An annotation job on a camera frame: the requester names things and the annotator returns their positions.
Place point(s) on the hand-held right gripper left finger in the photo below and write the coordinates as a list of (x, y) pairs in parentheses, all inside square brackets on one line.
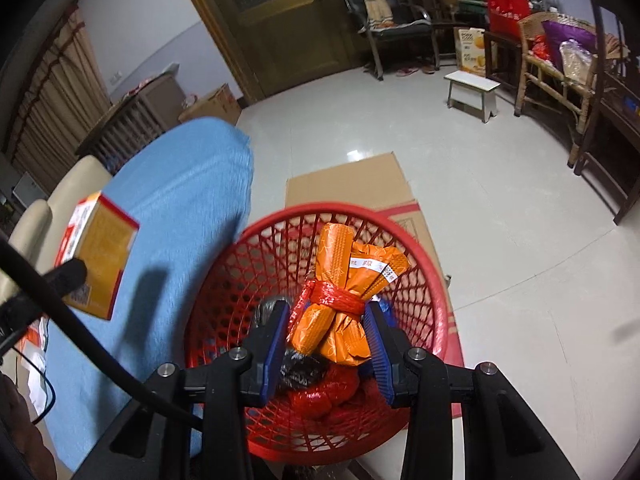
[(275, 355)]

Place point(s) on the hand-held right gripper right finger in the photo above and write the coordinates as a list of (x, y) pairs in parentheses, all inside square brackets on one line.
[(377, 355)]

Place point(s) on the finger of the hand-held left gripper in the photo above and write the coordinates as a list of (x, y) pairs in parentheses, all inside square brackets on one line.
[(67, 275)]

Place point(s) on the black plastic bag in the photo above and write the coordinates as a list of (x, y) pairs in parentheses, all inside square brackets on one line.
[(300, 370)]

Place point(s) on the yellow and red carton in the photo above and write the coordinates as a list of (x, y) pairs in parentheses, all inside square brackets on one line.
[(100, 245)]

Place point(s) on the red plastic basket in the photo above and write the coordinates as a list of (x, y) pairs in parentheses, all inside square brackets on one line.
[(240, 280)]

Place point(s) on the orange bag bundle red ribbon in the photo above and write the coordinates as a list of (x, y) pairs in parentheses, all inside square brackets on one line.
[(345, 270)]

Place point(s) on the person's left forearm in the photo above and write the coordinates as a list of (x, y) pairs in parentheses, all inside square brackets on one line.
[(25, 440)]

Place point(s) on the orange white tissue packet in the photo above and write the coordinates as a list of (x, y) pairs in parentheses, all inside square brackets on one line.
[(32, 335)]

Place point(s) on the beige sofa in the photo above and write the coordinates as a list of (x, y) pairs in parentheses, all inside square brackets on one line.
[(75, 180)]

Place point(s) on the whiteboard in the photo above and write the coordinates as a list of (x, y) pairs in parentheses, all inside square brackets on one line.
[(27, 187)]

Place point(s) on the wooden cabinet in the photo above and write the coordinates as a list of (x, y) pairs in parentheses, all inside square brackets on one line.
[(130, 125)]

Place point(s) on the flat cardboard sheet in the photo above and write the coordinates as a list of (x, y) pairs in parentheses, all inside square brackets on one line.
[(350, 180)]

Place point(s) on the brown curtain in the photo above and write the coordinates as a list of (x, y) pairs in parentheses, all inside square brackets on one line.
[(60, 85)]

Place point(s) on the pair of slippers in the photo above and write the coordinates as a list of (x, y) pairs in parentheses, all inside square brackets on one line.
[(407, 71)]

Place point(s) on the white stool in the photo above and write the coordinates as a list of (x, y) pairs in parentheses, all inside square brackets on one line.
[(472, 82)]

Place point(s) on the yellow printed carton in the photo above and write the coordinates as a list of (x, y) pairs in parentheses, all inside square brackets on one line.
[(472, 52)]

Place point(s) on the wicker chair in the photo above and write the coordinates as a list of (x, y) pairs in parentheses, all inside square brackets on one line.
[(545, 85)]

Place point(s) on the dark wooden side table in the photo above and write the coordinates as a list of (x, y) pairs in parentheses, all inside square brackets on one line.
[(502, 55)]

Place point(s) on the black armchair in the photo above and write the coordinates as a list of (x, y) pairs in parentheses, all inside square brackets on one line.
[(400, 30)]

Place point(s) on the wooden double door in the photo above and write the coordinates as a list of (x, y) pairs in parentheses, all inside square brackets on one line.
[(290, 25)]

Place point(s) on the striped scarf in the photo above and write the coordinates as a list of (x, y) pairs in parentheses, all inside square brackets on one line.
[(375, 5)]

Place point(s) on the clear plastic bag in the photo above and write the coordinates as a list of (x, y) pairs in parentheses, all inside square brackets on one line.
[(580, 62)]

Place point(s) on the purple cushion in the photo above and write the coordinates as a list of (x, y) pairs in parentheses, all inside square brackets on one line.
[(560, 40)]

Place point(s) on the red gift bag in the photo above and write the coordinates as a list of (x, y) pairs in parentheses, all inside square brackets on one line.
[(507, 12)]

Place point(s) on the dark wooden furniture frame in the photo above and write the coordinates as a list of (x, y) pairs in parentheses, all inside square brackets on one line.
[(620, 125)]

